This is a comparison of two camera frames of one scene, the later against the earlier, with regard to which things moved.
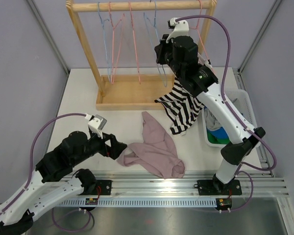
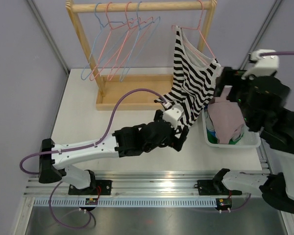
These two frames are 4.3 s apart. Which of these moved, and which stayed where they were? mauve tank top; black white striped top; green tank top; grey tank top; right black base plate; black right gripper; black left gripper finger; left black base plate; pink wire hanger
Moved: black right gripper; black white striped top; black left gripper finger; pink wire hanger; mauve tank top
Stayed: green tank top; grey tank top; left black base plate; right black base plate
